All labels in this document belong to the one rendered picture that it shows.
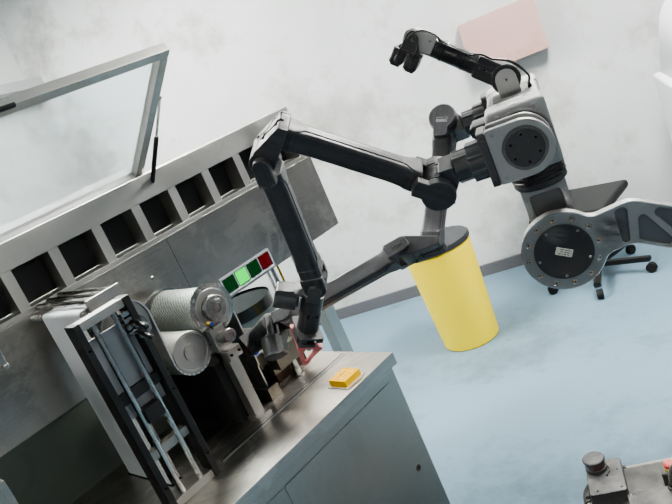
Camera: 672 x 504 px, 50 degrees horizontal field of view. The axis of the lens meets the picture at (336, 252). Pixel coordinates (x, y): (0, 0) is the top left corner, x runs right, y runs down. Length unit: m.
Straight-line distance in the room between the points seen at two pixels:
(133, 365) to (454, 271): 2.34
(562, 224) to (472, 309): 2.24
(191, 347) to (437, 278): 2.06
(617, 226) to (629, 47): 2.99
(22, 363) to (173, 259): 0.58
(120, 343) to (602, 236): 1.19
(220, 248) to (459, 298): 1.75
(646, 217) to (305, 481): 1.09
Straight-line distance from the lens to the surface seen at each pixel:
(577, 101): 4.72
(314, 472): 2.03
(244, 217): 2.61
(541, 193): 1.83
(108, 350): 1.82
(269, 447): 1.99
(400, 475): 2.28
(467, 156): 1.53
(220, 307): 2.10
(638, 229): 1.81
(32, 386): 2.23
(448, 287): 3.90
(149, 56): 2.05
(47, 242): 2.26
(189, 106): 5.11
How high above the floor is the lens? 1.78
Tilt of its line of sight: 15 degrees down
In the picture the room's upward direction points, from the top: 23 degrees counter-clockwise
